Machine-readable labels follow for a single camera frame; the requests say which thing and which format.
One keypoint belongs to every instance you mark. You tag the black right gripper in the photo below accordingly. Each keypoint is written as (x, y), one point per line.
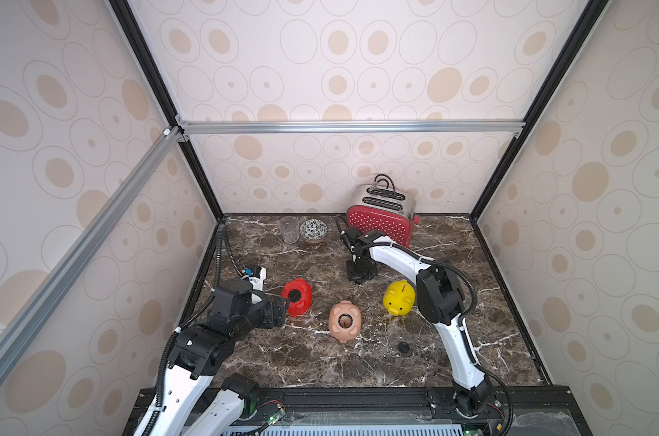
(359, 262)

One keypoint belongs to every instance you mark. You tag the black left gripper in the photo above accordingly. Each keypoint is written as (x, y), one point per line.
(273, 315)

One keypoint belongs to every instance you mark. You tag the pink piggy bank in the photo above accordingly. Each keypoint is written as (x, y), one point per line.
(345, 321)

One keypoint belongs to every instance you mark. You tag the red piggy bank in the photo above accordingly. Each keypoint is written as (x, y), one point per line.
(299, 294)

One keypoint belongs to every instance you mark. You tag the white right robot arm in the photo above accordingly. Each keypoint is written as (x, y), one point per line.
(445, 297)

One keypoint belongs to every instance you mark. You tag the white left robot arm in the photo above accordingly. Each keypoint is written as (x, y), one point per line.
(197, 348)

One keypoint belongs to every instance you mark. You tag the yellow piggy bank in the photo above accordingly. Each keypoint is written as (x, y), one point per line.
(399, 298)

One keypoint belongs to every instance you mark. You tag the floral patterned bowl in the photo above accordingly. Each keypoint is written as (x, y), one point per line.
(313, 230)

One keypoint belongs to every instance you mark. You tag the red polka dot toaster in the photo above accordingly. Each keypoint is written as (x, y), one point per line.
(381, 206)

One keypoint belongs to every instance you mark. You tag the clear drinking glass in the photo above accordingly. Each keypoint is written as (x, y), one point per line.
(290, 229)

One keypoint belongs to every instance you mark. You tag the black round plug right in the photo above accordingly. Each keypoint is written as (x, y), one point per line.
(403, 348)

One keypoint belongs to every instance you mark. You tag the aluminium frame rail back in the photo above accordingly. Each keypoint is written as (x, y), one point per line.
(361, 127)

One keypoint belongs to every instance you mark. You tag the aluminium frame rail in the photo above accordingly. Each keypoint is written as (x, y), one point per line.
(20, 333)
(361, 127)

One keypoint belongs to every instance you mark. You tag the aluminium frame rail left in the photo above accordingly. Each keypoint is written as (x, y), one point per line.
(20, 333)

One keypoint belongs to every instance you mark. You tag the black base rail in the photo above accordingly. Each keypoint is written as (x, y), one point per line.
(536, 410)

